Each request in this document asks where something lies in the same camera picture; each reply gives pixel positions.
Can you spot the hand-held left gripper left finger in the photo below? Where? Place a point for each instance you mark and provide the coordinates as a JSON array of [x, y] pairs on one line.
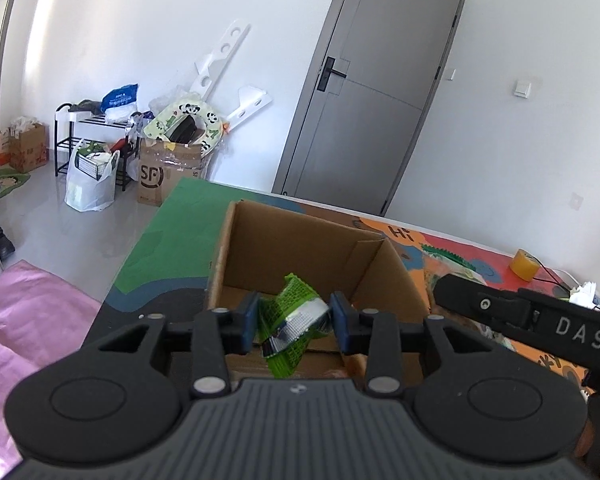
[[250, 317]]

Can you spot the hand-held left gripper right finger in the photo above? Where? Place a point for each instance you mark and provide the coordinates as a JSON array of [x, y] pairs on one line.
[[340, 322]]

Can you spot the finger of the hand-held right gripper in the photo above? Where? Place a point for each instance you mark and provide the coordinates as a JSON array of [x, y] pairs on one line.
[[480, 302]]

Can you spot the green snack packet white label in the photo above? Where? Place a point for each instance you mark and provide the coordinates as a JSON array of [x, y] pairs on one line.
[[292, 305]]

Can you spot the person's right hand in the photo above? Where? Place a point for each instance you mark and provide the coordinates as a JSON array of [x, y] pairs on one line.
[[584, 440]]

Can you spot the green tissue box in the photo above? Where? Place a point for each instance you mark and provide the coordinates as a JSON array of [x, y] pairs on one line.
[[585, 292]]

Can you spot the yellow tape roll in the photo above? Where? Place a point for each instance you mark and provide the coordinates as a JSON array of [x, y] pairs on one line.
[[524, 264]]

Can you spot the brown shipping cardboard box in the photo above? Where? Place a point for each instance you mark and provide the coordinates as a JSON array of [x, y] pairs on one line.
[[172, 180]]

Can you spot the panda print potty seat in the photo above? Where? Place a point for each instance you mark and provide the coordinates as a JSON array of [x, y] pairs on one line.
[[212, 127]]

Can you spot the white plastic shopping bag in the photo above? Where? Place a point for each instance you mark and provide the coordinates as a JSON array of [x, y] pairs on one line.
[[87, 192]]

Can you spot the short white perforated board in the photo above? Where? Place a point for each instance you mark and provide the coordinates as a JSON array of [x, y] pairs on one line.
[[250, 105]]

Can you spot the pink blanket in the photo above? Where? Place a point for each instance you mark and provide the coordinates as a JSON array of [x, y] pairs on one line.
[[30, 320]]

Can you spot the grey door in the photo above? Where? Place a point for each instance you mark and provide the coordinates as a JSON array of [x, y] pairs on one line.
[[370, 85]]

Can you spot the blue plastic bag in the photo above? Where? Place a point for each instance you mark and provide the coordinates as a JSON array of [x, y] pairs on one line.
[[120, 98]]

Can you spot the long white perforated board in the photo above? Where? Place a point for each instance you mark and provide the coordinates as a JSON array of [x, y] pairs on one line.
[[220, 57]]

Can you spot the black shoe rack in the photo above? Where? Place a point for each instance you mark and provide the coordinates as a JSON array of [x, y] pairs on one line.
[[62, 130]]

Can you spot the green floor rug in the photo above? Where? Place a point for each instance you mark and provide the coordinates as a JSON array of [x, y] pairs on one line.
[[7, 182]]

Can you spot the small printed cardboard box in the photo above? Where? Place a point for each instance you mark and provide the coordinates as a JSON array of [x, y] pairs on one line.
[[27, 147]]

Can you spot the white wall socket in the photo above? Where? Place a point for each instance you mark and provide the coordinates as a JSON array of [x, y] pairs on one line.
[[577, 201]]

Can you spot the white light switch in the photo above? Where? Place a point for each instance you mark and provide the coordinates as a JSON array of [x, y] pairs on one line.
[[522, 88]]

